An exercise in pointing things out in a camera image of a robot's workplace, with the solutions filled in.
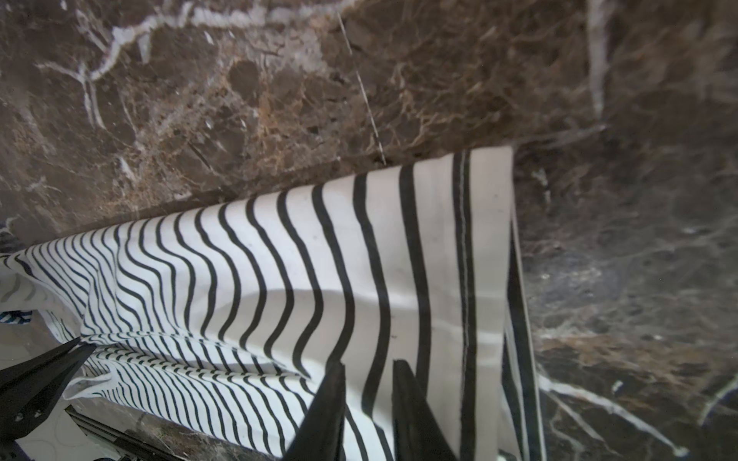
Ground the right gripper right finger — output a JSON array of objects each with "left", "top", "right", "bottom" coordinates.
[{"left": 392, "top": 360, "right": 457, "bottom": 461}]

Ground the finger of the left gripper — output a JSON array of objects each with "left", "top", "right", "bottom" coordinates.
[{"left": 1, "top": 338, "right": 96, "bottom": 441}]

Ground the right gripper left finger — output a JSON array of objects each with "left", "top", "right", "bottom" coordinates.
[{"left": 283, "top": 362, "right": 346, "bottom": 461}]

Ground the black white striped tank top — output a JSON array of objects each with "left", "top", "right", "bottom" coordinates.
[{"left": 1, "top": 147, "right": 546, "bottom": 460}]

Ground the blue white striped tank top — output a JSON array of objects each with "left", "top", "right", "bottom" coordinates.
[{"left": 0, "top": 311, "right": 33, "bottom": 325}]

